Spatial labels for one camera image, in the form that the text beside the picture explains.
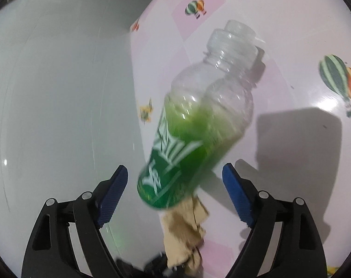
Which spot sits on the green label plastic bottle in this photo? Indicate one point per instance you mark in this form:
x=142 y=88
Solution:
x=178 y=156

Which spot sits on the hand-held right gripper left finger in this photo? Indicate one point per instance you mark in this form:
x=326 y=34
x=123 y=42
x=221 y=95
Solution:
x=113 y=197

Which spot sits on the crumpled brown paper napkin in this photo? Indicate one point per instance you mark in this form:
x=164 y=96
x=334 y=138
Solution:
x=181 y=237

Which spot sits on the pink balloon print tablecloth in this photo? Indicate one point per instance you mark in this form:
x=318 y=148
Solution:
x=279 y=49

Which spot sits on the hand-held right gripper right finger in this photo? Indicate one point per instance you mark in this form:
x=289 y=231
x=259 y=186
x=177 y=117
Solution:
x=239 y=197

